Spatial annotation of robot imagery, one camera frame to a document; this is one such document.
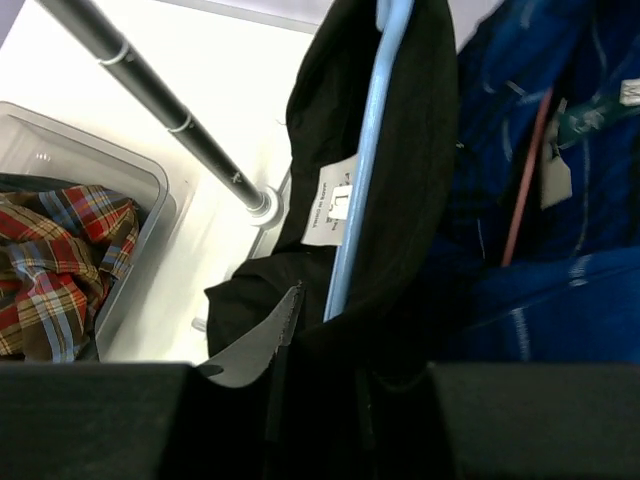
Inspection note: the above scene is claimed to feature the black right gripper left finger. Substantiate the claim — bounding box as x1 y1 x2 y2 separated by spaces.
1 285 304 479

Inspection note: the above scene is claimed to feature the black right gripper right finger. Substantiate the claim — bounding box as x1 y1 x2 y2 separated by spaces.
430 364 639 479

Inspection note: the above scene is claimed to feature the black shirt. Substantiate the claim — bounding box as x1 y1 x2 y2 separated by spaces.
206 1 458 479

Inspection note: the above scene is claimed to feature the red plaid shirt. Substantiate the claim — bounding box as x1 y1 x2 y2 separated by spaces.
1 185 140 363

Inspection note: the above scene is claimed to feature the light blue hanger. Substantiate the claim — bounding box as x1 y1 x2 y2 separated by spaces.
323 0 414 323

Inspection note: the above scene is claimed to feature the blue shirt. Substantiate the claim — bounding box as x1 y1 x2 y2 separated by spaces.
422 0 639 363

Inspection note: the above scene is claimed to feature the grey plastic bin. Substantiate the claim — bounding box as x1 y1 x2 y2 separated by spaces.
1 102 180 363

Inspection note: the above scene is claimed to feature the metal clothes rack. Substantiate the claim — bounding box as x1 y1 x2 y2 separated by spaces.
40 0 284 258

